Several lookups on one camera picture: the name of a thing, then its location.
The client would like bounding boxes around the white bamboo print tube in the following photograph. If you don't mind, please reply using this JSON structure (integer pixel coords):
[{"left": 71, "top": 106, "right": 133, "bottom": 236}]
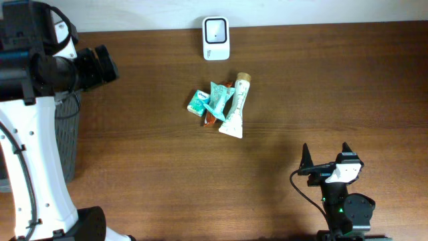
[{"left": 219, "top": 72, "right": 251, "bottom": 139}]

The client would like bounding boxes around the orange brown snack wrapper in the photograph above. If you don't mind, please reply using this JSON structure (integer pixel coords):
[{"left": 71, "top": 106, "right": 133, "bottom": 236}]
[{"left": 203, "top": 82, "right": 232, "bottom": 127}]

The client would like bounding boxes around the teal plastic pouch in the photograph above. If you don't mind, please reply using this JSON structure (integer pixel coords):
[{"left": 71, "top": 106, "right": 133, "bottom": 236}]
[{"left": 203, "top": 82, "right": 235, "bottom": 121}]

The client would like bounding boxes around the green tissue pack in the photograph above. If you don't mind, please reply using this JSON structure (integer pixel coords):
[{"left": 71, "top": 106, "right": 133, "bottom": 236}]
[{"left": 187, "top": 90, "right": 210, "bottom": 116}]

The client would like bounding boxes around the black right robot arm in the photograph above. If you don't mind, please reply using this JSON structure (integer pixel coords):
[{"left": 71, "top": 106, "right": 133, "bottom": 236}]
[{"left": 290, "top": 143, "right": 390, "bottom": 241}]

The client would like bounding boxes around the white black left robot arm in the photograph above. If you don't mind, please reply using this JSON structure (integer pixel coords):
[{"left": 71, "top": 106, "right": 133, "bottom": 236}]
[{"left": 1, "top": 1, "right": 127, "bottom": 240}]

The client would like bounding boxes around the white barcode scanner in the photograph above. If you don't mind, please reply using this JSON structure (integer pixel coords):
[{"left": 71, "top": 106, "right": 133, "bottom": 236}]
[{"left": 202, "top": 16, "right": 230, "bottom": 61}]

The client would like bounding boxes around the dark grey plastic basket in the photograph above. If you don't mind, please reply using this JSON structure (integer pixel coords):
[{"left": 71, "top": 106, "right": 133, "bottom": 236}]
[{"left": 0, "top": 92, "right": 82, "bottom": 193}]

